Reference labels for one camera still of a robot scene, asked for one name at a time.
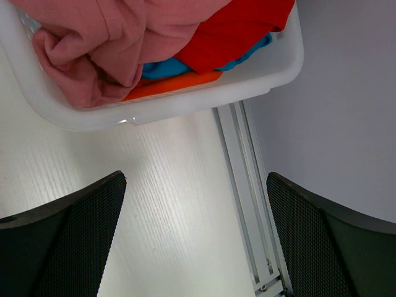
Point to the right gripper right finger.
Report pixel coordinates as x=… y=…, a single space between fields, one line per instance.
x=330 y=249

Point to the bright red t shirt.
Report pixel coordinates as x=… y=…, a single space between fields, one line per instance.
x=229 y=34

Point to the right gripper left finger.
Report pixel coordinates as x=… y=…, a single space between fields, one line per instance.
x=61 y=248

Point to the salmon pink t shirt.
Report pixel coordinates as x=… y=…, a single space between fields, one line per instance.
x=95 y=50

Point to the aluminium side rail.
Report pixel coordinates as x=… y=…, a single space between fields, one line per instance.
x=265 y=260

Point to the white plastic laundry basket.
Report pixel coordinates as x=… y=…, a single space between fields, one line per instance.
x=272 y=66

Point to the orange t shirt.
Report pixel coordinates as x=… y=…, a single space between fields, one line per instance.
x=149 y=87

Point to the turquoise t shirt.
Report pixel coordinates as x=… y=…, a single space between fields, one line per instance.
x=164 y=69

